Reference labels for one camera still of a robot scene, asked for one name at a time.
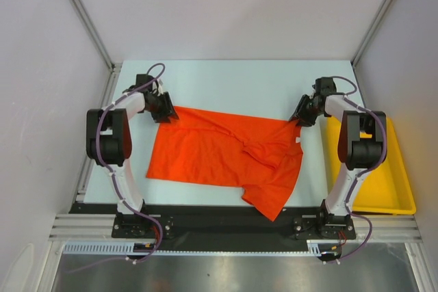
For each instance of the white slotted cable duct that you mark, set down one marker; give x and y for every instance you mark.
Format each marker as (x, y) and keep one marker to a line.
(142, 248)

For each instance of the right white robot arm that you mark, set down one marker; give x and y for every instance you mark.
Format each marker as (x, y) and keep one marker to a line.
(362, 143)

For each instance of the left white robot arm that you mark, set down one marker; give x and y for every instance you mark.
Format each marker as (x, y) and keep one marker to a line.
(108, 136)

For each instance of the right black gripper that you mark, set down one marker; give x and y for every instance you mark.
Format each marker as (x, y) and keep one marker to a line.
(306, 111)

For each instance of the yellow plastic bin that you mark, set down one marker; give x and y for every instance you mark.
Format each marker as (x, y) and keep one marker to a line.
(387, 189)

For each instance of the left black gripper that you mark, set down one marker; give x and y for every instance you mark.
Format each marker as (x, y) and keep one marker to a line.
(167, 111)

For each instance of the orange t-shirt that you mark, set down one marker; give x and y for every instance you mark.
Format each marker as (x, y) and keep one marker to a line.
(261, 156)

